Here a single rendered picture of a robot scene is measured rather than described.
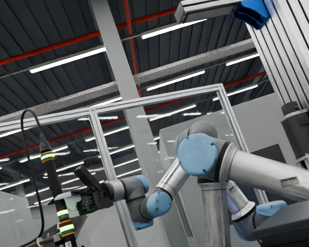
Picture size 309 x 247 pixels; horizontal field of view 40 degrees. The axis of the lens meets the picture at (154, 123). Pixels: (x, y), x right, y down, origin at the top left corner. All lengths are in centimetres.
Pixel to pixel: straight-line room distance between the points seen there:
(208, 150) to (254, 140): 296
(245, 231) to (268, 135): 240
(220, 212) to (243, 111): 289
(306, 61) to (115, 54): 477
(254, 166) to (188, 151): 18
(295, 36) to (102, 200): 87
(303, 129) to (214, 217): 46
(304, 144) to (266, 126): 263
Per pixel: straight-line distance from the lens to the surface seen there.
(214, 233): 131
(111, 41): 623
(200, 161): 115
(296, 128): 154
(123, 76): 600
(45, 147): 149
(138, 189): 156
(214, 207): 131
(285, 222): 93
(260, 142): 410
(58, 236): 147
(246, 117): 413
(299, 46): 157
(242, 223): 179
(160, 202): 142
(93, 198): 148
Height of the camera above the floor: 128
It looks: 14 degrees up
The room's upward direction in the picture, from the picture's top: 19 degrees counter-clockwise
